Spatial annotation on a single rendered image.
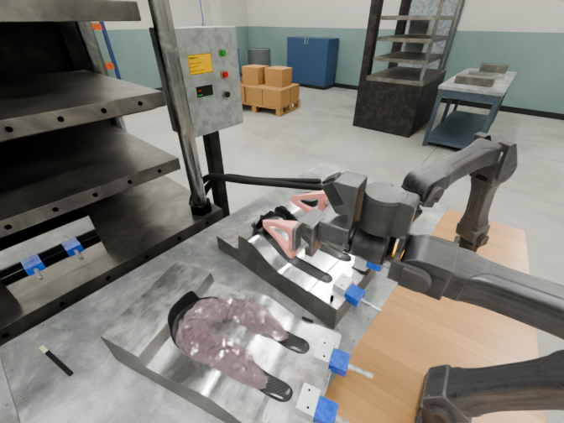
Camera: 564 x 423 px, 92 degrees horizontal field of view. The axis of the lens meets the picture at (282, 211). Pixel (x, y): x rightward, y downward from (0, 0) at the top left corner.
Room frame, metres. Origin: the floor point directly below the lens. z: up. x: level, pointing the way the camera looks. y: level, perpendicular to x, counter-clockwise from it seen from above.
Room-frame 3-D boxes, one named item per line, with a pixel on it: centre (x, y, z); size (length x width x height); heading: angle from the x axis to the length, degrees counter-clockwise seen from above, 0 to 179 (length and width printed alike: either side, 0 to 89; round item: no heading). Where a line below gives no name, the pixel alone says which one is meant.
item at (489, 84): (4.29, -2.85, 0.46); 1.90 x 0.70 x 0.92; 142
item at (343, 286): (0.47, -0.20, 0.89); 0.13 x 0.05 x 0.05; 49
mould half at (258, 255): (0.69, -0.04, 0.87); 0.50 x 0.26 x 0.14; 49
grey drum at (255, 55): (7.78, 0.57, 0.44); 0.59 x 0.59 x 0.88
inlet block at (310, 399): (0.21, -0.10, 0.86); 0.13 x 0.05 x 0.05; 66
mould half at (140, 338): (0.36, 0.13, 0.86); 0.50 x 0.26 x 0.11; 66
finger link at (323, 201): (0.43, -0.05, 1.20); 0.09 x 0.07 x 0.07; 57
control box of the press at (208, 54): (1.31, 0.35, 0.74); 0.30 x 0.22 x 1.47; 139
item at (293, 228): (0.37, -0.01, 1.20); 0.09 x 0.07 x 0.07; 57
